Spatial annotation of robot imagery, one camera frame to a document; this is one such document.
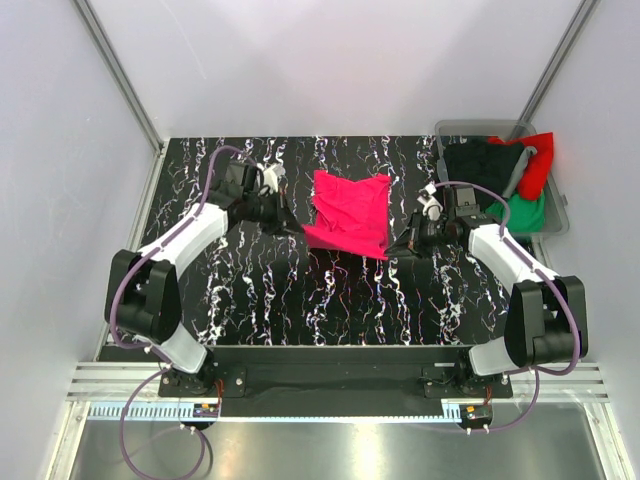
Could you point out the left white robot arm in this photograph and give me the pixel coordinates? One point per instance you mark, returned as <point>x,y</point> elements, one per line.
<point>143,304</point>

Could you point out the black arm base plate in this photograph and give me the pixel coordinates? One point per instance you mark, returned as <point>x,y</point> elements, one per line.
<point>241,380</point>

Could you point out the green t shirt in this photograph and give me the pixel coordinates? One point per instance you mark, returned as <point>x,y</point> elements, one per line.
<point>526,216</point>

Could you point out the red t shirt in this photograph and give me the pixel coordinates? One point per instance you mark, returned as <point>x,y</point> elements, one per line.
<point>533,180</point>

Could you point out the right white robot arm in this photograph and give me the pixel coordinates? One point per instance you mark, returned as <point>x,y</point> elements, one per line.
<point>546,327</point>

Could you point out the clear plastic bin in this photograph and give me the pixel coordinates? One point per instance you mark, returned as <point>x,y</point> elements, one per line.
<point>457,131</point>

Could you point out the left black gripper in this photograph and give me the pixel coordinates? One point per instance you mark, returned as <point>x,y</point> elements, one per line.
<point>283,220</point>

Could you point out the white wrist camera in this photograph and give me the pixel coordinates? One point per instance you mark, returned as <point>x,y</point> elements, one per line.
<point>431,207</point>
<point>270,178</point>

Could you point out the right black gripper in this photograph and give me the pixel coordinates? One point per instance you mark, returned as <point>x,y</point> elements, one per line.
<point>412,241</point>

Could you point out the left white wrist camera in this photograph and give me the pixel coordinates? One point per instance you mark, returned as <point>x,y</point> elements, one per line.
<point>270,178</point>

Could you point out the white cable duct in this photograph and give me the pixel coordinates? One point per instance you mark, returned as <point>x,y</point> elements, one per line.
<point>149,411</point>

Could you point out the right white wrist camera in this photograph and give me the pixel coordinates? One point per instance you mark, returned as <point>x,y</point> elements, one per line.
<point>431,207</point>

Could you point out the black t shirt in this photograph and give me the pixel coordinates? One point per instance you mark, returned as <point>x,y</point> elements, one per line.
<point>475,161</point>

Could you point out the grey t shirt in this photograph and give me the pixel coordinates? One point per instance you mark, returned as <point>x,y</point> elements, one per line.
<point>512,165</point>

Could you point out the aluminium frame rail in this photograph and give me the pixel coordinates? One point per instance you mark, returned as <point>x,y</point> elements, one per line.
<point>116,380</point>

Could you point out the pink t shirt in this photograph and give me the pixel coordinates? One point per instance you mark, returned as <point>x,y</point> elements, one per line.
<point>351,216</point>

